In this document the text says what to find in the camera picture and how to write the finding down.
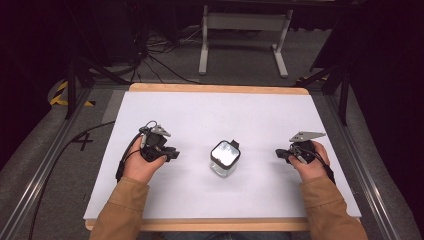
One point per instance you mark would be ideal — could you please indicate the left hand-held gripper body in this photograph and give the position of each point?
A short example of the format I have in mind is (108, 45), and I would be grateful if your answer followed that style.
(154, 141)

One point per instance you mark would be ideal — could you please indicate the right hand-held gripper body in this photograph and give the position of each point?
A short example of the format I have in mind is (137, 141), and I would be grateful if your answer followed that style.
(303, 144)

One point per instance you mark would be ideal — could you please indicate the clear square jar with lid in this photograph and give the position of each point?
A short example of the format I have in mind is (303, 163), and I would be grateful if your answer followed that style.
(225, 157)

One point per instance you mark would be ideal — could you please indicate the person's right hand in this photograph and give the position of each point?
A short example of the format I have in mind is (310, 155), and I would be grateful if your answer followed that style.
(312, 165)

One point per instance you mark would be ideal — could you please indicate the person's left hand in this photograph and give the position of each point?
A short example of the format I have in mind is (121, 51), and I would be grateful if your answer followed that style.
(142, 165)

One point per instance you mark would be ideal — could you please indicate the black tripod stand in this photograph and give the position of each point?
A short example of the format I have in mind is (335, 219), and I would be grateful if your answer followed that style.
(87, 66)
(337, 80)

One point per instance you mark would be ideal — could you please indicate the yellow black floor tape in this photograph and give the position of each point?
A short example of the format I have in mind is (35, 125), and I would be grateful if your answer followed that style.
(68, 96)

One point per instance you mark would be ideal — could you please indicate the white metal stand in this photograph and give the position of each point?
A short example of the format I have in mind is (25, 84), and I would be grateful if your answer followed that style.
(244, 39)

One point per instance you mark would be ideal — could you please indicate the aluminium frame rail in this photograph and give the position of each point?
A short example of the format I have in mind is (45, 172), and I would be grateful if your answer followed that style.
(36, 166)
(361, 166)

